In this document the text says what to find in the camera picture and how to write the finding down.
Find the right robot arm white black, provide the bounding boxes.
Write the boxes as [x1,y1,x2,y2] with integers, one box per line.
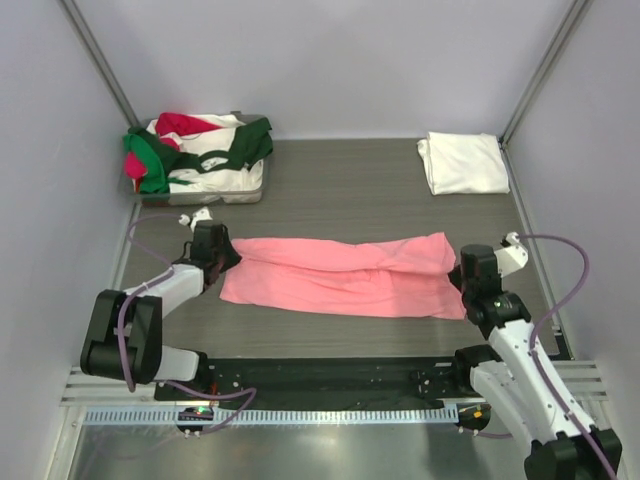
[450,234,622,479]

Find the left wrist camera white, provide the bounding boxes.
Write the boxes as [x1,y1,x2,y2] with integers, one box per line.
[178,207,215,233]

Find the red t shirt in bin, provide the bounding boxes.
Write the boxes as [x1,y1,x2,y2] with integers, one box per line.
[124,112,222,181]

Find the left aluminium frame post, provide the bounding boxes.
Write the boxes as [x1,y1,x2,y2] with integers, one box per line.
[58,0,140,127]

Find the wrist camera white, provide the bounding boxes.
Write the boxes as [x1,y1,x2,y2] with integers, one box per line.
[178,207,215,233]
[494,232,529,278]

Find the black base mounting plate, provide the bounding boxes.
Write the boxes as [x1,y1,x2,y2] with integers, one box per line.
[185,357,482,411]

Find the folded white t shirt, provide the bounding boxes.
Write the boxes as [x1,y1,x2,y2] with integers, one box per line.
[417,132,510,196]

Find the pink t shirt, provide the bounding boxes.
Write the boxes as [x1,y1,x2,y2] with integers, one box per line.
[220,233,465,320]

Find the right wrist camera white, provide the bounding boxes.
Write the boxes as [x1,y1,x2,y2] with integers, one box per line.
[494,232,529,278]

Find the clear plastic bin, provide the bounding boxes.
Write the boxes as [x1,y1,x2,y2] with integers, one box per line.
[132,113,271,207]

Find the right aluminium frame post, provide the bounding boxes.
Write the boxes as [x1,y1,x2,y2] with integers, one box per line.
[499,0,594,146]

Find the aluminium frame post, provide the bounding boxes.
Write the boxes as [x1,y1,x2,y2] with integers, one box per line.
[58,0,140,127]
[499,0,594,146]

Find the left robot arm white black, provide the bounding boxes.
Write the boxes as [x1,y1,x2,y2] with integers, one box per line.
[80,220,242,389]

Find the bright green t shirt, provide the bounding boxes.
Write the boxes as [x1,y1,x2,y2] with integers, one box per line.
[123,128,169,194]

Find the dark green t shirt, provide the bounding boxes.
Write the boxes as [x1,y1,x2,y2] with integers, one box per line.
[154,115,273,177]

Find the slotted cable duct strip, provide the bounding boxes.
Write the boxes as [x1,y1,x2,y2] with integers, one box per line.
[84,404,459,426]

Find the white t shirt in bin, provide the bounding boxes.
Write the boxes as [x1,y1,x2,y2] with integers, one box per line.
[144,113,266,204]

